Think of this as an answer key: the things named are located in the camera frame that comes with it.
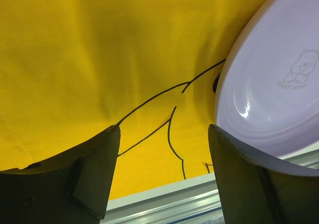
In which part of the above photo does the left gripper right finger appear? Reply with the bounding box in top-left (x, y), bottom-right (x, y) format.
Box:
top-left (208, 124), bottom-right (319, 224)

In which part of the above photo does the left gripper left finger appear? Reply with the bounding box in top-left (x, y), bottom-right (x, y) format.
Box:
top-left (0, 125), bottom-right (121, 224)

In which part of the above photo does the purple plastic plate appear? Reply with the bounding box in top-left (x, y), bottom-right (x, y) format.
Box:
top-left (215, 0), bottom-right (319, 157)

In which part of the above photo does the yellow pikachu cloth placemat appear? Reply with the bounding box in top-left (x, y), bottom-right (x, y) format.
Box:
top-left (0, 0), bottom-right (266, 199)

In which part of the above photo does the aluminium rail frame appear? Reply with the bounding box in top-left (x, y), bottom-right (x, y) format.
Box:
top-left (101, 149), bottom-right (319, 224)

